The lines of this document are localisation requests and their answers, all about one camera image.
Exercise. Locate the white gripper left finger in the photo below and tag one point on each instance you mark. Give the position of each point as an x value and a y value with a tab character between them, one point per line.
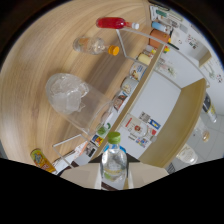
81	176

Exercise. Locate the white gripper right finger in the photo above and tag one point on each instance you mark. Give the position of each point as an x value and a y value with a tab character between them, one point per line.
148	173

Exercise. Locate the clear bottle green cap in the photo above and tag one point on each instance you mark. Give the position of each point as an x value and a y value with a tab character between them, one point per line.
114	165

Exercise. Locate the yellow cartoon drink can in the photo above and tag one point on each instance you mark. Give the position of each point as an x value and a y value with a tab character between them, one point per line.
42	160

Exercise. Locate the clear bottle orange cap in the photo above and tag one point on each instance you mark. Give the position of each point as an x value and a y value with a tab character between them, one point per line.
91	45

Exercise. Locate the red liquid bottle white cap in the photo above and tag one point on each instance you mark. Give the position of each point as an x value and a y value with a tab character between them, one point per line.
111	22

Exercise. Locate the clear vodka bottle red label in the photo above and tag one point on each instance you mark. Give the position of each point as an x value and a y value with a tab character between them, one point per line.
136	128

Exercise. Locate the white and blue cup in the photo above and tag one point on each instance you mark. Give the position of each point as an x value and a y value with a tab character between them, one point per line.
159	26

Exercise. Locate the tall glass bottle cork lid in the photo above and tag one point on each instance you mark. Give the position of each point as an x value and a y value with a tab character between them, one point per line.
204	131

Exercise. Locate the clear glass with ice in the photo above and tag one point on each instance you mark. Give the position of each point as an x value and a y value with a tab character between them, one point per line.
75	98

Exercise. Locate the black and yellow can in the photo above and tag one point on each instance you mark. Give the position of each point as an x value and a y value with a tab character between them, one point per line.
210	108

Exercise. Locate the blue wall poster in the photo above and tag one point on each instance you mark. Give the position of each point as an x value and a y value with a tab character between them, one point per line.
151	121

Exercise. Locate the white frame wooden shelf rack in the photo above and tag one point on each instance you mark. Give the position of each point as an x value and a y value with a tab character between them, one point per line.
180	123

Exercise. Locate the wooden wall shelf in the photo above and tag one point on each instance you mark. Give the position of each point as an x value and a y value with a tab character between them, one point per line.
204	55

